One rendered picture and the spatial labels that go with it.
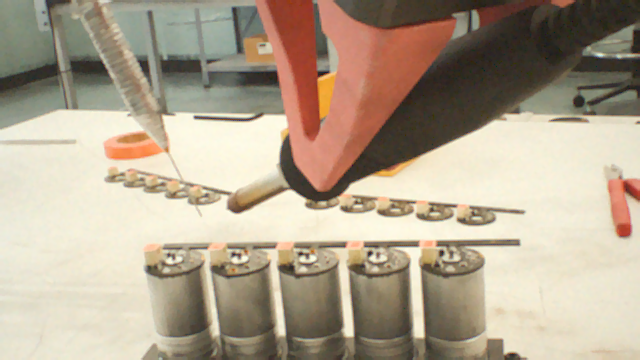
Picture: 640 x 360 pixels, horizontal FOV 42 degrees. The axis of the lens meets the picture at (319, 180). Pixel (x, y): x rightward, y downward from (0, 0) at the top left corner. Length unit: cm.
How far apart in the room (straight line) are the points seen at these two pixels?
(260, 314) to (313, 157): 12
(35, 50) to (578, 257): 603
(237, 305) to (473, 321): 9
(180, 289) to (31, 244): 26
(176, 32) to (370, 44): 571
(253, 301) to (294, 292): 2
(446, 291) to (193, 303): 10
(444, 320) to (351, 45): 17
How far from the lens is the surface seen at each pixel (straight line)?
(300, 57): 22
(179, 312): 34
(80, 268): 53
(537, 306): 43
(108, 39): 31
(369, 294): 32
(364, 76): 17
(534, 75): 17
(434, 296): 32
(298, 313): 33
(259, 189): 28
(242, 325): 34
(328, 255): 33
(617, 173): 60
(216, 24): 568
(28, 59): 635
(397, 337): 33
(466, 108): 18
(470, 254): 32
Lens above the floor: 94
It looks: 18 degrees down
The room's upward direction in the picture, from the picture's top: 6 degrees counter-clockwise
